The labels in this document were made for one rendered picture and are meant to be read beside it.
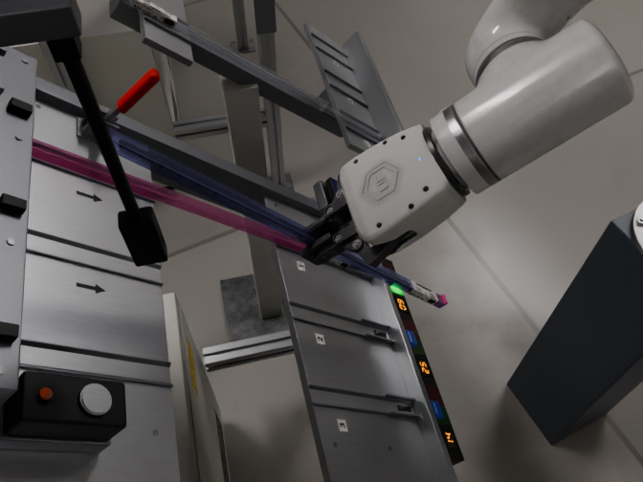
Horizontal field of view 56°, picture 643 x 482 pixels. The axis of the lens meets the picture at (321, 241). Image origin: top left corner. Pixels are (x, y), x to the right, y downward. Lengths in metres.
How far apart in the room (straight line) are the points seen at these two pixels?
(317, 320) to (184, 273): 1.09
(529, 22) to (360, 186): 0.22
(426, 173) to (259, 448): 1.12
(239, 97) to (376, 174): 0.52
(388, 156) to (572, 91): 0.17
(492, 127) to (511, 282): 1.32
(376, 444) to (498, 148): 0.38
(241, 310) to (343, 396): 1.01
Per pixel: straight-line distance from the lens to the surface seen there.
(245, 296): 1.74
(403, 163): 0.58
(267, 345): 1.31
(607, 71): 0.55
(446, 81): 2.40
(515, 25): 0.62
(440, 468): 0.81
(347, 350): 0.78
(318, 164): 2.04
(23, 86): 0.62
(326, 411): 0.70
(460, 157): 0.55
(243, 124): 1.12
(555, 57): 0.55
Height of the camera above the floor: 1.50
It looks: 54 degrees down
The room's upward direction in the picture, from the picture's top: straight up
